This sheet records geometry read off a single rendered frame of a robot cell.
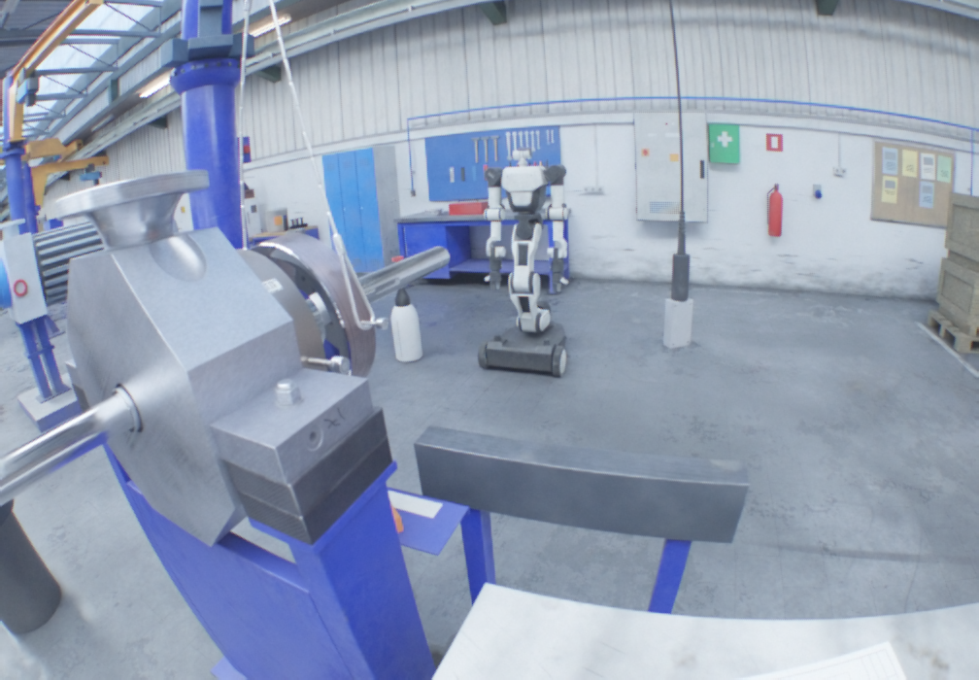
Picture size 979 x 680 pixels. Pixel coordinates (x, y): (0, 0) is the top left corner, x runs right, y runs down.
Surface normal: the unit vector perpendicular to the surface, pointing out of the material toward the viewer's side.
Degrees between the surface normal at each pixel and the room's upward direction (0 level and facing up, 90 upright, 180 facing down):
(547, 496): 90
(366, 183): 90
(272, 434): 0
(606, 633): 0
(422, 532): 0
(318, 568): 90
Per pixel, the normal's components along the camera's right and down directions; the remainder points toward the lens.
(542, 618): -0.06, -0.95
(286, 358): 0.93, 0.05
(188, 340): 0.61, -0.64
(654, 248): -0.38, 0.30
